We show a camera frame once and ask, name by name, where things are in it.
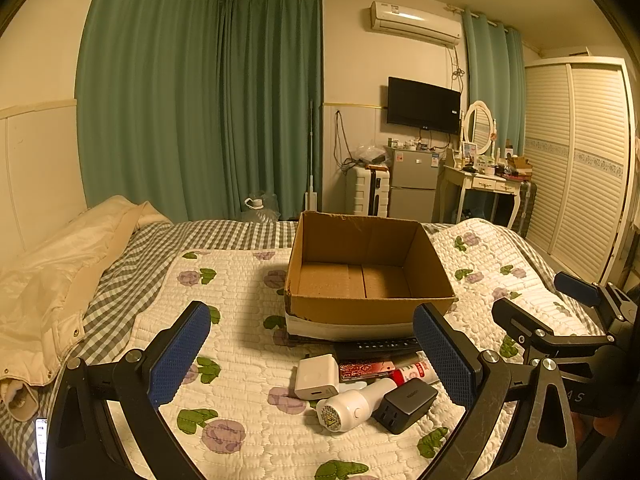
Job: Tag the black multiport charger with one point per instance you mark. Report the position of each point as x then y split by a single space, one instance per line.
405 405

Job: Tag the white phone at edge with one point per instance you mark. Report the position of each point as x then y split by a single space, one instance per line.
41 431

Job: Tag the brown cardboard box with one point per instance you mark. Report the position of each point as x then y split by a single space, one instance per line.
355 278

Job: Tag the white handheld fabric shaver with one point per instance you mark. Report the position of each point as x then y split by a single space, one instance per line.
352 408

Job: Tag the white dressing table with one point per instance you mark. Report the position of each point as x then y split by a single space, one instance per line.
464 182

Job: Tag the white wall air conditioner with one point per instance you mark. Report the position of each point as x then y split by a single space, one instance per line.
404 21

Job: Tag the red white cylindrical bottle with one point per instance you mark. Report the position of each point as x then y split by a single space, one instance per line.
419 370

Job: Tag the black remote control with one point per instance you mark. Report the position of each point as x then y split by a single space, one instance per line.
377 346

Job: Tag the operator hand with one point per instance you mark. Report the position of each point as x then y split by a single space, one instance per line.
622 427

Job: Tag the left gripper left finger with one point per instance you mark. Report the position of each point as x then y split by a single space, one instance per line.
83 442

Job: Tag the white square power adapter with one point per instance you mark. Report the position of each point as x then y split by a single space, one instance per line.
317 378

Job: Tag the black wall television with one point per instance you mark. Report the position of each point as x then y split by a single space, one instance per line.
425 106

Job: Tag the white suitcase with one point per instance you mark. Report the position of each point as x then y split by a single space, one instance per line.
367 191

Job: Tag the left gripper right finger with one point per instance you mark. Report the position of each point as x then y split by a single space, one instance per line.
540 441

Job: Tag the red patterned box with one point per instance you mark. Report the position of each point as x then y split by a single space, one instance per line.
361 371

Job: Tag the white louvered wardrobe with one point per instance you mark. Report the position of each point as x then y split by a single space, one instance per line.
579 138

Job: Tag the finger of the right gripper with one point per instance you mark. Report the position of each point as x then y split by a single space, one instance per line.
583 292
538 338

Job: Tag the silver small refrigerator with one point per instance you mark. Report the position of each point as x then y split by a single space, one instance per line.
413 183

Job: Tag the large green curtain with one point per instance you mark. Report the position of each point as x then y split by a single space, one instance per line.
193 105

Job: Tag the oval white vanity mirror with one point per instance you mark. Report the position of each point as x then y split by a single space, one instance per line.
478 127

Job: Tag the grey checkered bedsheet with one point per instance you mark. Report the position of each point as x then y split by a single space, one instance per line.
150 269

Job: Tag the clear water jug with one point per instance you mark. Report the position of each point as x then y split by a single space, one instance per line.
261 207

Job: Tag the green curtain by wardrobe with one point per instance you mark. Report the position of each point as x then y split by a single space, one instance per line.
496 72

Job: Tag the white mop stick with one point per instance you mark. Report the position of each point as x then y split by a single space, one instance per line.
310 197

